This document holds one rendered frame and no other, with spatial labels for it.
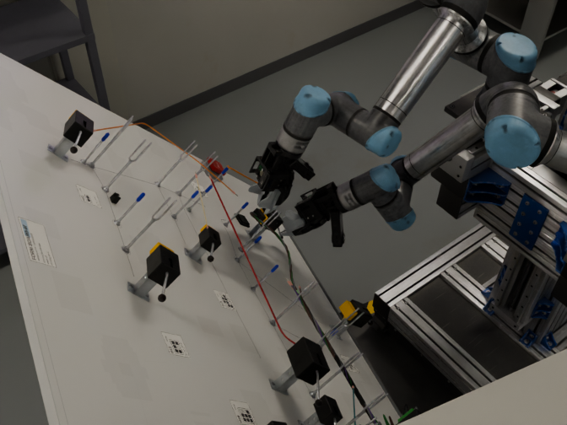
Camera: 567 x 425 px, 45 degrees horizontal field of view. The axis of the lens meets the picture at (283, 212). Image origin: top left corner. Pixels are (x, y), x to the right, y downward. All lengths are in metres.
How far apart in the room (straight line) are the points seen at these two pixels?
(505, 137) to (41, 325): 1.02
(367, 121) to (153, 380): 0.78
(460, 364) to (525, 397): 1.95
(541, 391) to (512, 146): 0.93
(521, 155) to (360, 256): 1.69
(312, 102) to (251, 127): 2.27
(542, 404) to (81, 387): 0.60
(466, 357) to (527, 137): 1.29
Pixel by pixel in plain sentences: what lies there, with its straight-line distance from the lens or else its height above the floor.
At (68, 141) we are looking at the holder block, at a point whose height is 1.54.
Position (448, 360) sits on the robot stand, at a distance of 2.65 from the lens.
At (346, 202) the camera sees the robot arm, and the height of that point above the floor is 1.16.
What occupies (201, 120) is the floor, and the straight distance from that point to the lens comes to 3.86.
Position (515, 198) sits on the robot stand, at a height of 0.98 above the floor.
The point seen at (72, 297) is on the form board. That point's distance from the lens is 1.12.
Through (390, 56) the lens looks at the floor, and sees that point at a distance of 4.41.
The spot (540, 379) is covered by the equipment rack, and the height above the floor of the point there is 1.85.
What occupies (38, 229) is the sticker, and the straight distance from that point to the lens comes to 1.20.
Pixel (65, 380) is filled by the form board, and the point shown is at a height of 1.61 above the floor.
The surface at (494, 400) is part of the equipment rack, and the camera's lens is 0.69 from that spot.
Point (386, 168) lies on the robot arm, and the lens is 1.74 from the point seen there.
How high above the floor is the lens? 2.43
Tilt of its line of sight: 47 degrees down
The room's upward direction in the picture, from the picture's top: 1 degrees clockwise
